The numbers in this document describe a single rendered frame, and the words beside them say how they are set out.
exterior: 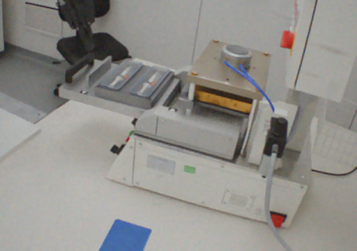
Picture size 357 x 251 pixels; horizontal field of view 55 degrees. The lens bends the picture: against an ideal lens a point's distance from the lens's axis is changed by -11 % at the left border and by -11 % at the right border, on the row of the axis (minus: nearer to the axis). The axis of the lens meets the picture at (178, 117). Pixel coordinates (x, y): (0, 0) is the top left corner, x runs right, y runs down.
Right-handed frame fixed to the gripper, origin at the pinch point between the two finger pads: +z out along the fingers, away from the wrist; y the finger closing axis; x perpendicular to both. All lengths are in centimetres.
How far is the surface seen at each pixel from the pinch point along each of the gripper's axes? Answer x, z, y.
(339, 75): 17, 13, -67
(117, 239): 38, 40, -13
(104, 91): 11.1, 12.8, -7.2
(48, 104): -108, 67, 130
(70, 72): 8.4, 6.5, 3.7
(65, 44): -115, 26, 99
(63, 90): 12.2, 10.3, 5.5
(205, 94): 11.1, 16.7, -34.3
